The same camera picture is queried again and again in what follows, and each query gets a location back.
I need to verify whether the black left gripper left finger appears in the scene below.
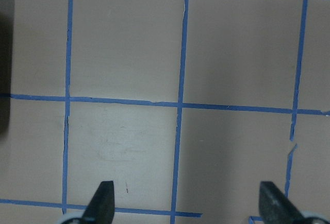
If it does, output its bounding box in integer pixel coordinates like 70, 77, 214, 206
81, 181, 115, 224

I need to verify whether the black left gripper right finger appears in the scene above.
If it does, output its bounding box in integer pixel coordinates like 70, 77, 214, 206
258, 181, 308, 224

